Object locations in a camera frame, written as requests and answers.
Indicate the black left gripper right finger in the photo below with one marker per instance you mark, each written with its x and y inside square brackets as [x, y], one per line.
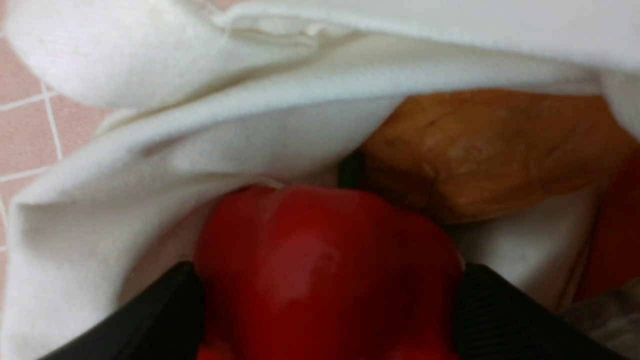
[494, 320]

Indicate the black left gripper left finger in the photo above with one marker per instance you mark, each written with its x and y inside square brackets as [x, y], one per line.
[165, 322]

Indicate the red bell pepper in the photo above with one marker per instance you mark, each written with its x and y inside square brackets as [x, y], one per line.
[319, 273]

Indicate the orange potato in bag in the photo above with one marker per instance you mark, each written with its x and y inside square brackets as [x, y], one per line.
[468, 156]

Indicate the white cloth tote bag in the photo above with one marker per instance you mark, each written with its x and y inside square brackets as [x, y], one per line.
[207, 97]

